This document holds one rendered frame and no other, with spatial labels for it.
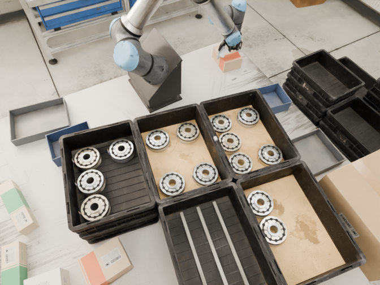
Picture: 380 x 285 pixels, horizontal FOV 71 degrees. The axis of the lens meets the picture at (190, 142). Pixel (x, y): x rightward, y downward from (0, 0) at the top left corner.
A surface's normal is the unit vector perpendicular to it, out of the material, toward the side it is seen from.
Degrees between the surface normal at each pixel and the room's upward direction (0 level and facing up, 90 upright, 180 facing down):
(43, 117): 0
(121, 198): 0
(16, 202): 0
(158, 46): 44
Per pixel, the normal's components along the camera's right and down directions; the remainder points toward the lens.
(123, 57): -0.51, 0.02
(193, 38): 0.04, -0.53
